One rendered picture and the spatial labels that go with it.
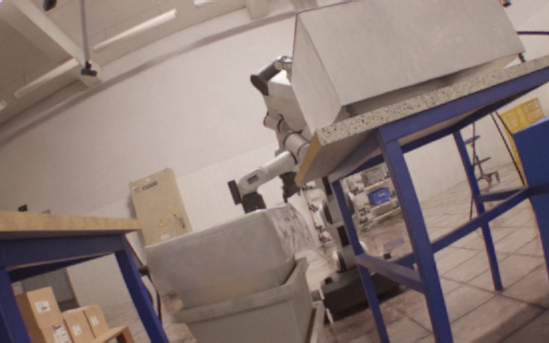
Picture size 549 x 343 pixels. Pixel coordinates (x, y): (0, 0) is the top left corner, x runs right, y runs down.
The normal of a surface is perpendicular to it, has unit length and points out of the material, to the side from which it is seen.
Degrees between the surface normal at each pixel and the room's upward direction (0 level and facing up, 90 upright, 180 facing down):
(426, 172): 90
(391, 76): 90
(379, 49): 90
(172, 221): 90
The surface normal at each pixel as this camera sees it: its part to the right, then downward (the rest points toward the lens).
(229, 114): 0.00, -0.14
